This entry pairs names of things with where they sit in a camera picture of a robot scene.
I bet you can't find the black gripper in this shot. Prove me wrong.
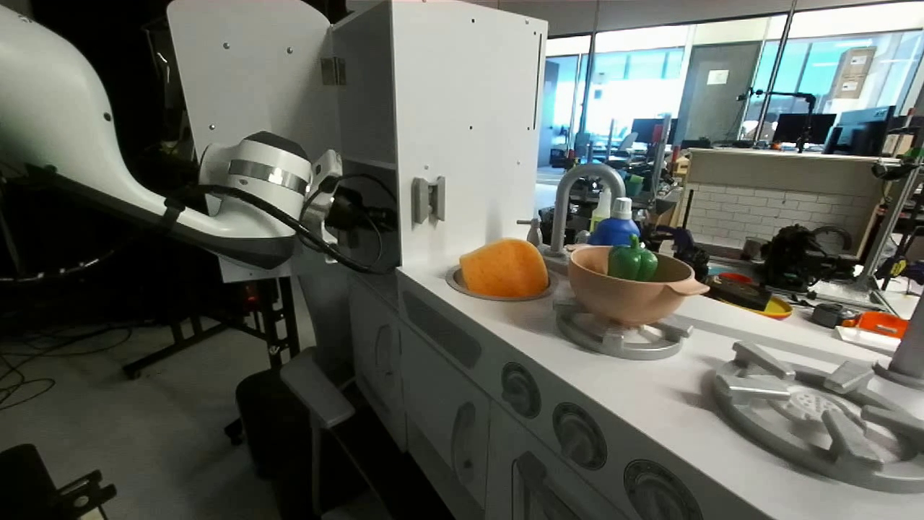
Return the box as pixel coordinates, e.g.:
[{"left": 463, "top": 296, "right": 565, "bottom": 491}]
[{"left": 302, "top": 172, "right": 397, "bottom": 275}]

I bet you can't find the yellow sponge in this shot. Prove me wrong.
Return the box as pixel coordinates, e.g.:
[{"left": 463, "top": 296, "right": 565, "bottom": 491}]
[{"left": 458, "top": 240, "right": 550, "bottom": 301}]

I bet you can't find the white cabinet door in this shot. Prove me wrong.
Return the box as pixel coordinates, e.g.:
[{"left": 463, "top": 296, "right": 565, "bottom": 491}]
[{"left": 166, "top": 0, "right": 341, "bottom": 283}]

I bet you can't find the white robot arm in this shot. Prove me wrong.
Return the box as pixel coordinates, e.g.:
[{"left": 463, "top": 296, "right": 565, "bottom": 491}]
[{"left": 0, "top": 0, "right": 342, "bottom": 268}]

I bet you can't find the grey toy sink basin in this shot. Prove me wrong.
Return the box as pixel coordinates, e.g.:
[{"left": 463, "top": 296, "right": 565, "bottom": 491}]
[{"left": 448, "top": 266, "right": 550, "bottom": 301}]

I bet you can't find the grey toy faucet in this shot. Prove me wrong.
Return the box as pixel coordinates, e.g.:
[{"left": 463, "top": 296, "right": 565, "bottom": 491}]
[{"left": 524, "top": 165, "right": 622, "bottom": 266}]

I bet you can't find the white toy kitchen set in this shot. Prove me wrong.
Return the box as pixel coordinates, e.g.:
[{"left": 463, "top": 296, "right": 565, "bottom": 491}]
[{"left": 329, "top": 0, "right": 924, "bottom": 520}]

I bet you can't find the blue soap bottle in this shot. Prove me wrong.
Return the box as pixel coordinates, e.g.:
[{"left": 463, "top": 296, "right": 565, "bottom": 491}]
[{"left": 588, "top": 197, "right": 638, "bottom": 249}]

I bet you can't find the green toy pepper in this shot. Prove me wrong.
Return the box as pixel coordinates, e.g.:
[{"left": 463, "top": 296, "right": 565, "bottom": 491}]
[{"left": 609, "top": 236, "right": 657, "bottom": 279}]

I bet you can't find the beige toy bowl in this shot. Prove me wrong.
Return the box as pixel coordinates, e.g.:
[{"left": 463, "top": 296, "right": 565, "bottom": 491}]
[{"left": 565, "top": 244, "right": 707, "bottom": 327}]

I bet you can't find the grey stove burner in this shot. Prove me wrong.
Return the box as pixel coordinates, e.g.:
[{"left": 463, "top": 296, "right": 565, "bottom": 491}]
[
  {"left": 554, "top": 301, "right": 693, "bottom": 361},
  {"left": 709, "top": 341, "right": 924, "bottom": 494}
]

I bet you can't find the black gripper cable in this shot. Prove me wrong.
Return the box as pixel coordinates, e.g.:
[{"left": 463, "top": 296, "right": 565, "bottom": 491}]
[{"left": 160, "top": 171, "right": 400, "bottom": 276}]

